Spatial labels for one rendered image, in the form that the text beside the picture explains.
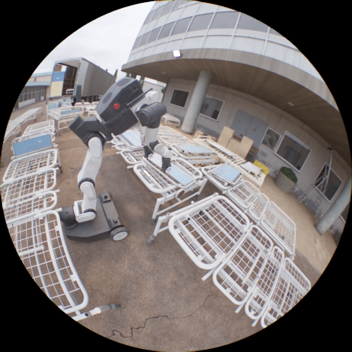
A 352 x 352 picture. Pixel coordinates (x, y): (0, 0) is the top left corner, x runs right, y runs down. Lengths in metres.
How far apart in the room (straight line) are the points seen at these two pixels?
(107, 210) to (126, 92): 1.12
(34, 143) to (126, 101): 1.72
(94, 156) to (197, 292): 1.49
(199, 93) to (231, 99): 2.31
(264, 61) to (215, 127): 5.05
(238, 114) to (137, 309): 7.61
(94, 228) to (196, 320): 1.33
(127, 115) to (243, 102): 6.97
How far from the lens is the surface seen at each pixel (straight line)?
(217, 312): 1.55
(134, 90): 0.78
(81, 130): 0.82
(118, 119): 0.78
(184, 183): 1.38
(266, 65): 4.21
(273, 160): 6.94
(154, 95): 0.91
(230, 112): 7.48
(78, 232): 1.35
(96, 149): 0.85
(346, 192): 6.13
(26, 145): 2.26
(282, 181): 5.81
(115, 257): 1.36
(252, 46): 5.22
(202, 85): 6.12
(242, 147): 4.66
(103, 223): 1.34
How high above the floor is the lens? 1.29
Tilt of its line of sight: 32 degrees down
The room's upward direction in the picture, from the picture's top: 20 degrees clockwise
